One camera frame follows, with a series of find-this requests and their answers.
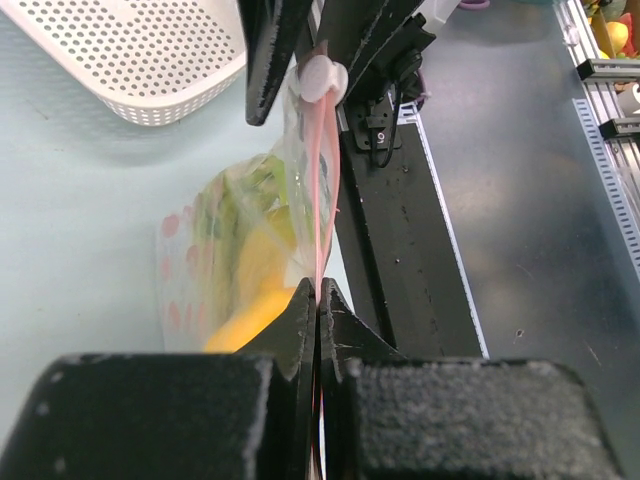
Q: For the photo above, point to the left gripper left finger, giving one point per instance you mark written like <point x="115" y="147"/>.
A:
<point x="245" y="415"/>

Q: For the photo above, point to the yellow bell pepper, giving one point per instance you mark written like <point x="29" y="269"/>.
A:
<point x="263" y="261"/>

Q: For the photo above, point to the white perforated plastic basket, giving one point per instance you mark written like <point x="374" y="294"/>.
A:
<point x="151" y="62"/>

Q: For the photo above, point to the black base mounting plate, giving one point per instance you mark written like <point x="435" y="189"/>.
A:
<point x="403" y="265"/>

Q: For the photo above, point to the clear zip top bag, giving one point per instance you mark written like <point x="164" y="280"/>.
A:
<point x="309" y="148"/>

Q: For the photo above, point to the green leek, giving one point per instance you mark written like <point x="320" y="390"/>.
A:
<point x="245" y="196"/>

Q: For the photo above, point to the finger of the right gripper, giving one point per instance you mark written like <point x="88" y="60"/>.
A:
<point x="271" y="30"/>
<point x="378" y="42"/>

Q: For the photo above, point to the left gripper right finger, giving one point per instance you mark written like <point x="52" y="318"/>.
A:
<point x="388" y="416"/>

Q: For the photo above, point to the white slotted cable duct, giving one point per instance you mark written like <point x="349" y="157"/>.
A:
<point x="617" y="199"/>

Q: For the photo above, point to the yellow banana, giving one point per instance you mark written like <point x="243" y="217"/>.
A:
<point x="248" y="323"/>

